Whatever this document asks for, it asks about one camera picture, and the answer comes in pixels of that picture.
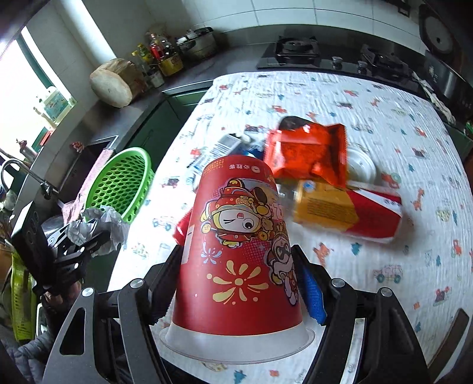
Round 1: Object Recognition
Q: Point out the blue soda can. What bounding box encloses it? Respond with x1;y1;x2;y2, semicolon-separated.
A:
240;136;265;160

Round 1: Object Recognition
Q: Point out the cartoon printed white tablecloth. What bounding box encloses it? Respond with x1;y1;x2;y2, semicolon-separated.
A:
109;71;472;383

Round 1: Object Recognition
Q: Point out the green base cabinet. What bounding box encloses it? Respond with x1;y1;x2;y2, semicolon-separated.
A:
125;87;208;171

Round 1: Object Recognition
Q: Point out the white plastic cup lid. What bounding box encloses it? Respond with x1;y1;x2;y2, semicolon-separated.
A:
346;148;377;184

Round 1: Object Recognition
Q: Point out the dark cooking oil bottle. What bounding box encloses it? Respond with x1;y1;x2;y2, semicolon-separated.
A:
149;34;184;77

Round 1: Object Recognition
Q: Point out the black kitchen sink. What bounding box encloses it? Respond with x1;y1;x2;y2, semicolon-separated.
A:
58;135;118;203

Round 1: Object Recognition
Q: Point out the red cola can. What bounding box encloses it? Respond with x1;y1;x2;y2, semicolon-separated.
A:
173;210;192;246

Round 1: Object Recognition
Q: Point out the person's left hand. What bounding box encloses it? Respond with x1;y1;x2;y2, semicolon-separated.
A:
43;282;82;307

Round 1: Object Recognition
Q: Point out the white milk carton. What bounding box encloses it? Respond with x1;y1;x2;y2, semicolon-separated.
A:
187;134;252;173

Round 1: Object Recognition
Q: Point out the round wooden chopping block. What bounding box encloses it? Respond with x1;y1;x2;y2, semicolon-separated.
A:
89;58;147;109

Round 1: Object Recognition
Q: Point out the red cartoon paper cup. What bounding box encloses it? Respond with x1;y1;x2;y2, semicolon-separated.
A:
160;155;314;364

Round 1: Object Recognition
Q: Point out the yellow red labelled plastic bottle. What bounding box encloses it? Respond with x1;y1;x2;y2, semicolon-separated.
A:
278;180;403;243

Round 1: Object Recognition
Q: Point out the steel pressure cooker pot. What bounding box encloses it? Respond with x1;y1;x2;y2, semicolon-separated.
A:
176;27;217;62

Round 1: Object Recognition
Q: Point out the orange snack bag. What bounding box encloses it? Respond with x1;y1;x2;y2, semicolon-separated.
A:
264;116;348;187

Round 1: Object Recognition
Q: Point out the steel sink faucet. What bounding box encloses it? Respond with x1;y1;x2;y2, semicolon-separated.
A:
1;158;59;200

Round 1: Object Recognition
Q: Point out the small white seasoning jar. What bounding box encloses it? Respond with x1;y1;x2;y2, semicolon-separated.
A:
147;70;164;88

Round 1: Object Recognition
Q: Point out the silver foil wrapper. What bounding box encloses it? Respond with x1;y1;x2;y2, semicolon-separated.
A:
66;206;130;258

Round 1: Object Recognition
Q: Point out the pink dish towel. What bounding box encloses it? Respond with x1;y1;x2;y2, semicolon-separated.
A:
62;149;114;225

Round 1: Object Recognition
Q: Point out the green perforated plastic basket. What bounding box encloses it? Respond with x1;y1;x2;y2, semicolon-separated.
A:
85;147;155;223

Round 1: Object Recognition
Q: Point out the black gas stove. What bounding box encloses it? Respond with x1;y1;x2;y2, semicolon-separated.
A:
257;37;416;88

